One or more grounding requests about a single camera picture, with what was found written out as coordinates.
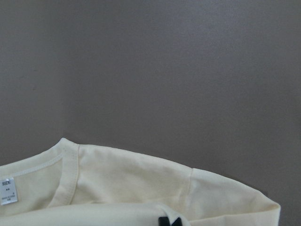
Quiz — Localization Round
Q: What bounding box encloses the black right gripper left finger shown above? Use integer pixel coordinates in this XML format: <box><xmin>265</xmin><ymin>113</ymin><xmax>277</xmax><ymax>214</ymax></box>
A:
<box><xmin>158</xmin><ymin>216</ymin><xmax>171</xmax><ymax>226</ymax></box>

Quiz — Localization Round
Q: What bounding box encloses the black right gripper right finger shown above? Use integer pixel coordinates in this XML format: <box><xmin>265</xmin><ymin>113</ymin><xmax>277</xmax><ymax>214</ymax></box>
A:
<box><xmin>171</xmin><ymin>214</ymin><xmax>183</xmax><ymax>226</ymax></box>

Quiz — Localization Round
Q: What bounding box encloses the beige long-sleeve printed shirt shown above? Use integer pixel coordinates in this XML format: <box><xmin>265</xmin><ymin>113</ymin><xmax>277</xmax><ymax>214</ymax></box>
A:
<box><xmin>0</xmin><ymin>138</ymin><xmax>281</xmax><ymax>226</ymax></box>

